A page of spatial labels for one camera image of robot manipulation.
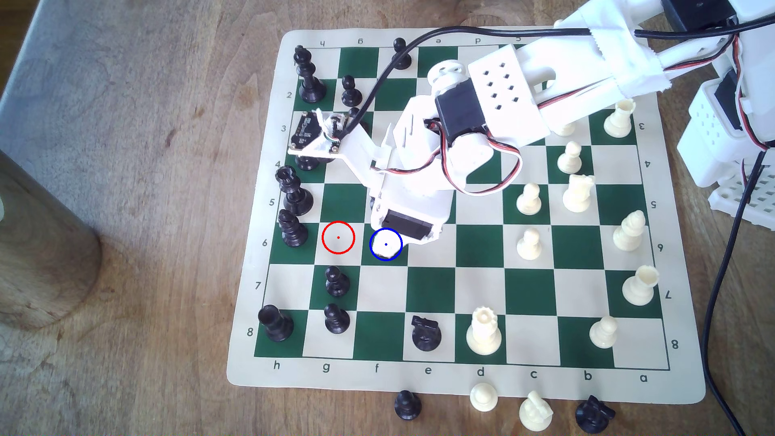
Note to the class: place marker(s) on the white camera mounting bracket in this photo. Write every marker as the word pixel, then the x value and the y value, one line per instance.
pixel 357 154

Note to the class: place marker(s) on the black chess queen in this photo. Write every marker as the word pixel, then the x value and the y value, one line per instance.
pixel 295 197

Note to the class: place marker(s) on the white cloth tape wrap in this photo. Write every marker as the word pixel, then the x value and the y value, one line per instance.
pixel 629 51

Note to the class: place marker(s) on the black chess knight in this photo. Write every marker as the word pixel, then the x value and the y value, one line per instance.
pixel 593 415
pixel 426 336

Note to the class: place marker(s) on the black chess rook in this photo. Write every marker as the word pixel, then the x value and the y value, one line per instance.
pixel 275 324

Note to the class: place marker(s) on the white chess rook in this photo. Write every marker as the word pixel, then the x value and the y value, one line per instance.
pixel 620 120

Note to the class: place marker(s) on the white chess queen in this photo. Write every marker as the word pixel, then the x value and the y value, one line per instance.
pixel 484 336

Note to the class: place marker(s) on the black chess piece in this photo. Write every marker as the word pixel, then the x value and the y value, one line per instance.
pixel 307 163

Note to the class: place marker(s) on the green and cream chess mat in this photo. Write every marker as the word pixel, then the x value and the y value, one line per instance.
pixel 478 284

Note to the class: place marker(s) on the white knight b5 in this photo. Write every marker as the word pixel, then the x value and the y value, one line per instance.
pixel 578 195

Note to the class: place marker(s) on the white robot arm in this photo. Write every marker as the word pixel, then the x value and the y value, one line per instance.
pixel 563 60

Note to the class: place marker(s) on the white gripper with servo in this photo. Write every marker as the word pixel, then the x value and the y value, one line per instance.
pixel 405 224

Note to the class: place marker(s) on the small black camera module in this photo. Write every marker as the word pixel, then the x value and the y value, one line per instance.
pixel 309 130

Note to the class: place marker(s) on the black chess pawn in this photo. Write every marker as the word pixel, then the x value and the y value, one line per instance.
pixel 407 407
pixel 336 321
pixel 336 283
pixel 350 94
pixel 353 113
pixel 401 55

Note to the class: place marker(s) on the white chess knight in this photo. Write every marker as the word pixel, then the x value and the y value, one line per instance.
pixel 536 413

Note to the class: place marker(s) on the white chess pawn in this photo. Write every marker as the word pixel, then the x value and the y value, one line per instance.
pixel 569 160
pixel 566 130
pixel 529 201
pixel 604 334
pixel 484 398
pixel 530 246

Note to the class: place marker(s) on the white chess bishop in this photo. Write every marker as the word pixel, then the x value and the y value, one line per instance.
pixel 628 233

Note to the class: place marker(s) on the white perforated base plate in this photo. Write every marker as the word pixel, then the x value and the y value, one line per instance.
pixel 748 203

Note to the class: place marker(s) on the black chess king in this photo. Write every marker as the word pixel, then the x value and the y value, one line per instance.
pixel 309 79

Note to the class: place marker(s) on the black chess bishop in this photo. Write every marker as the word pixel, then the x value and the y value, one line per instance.
pixel 292 231

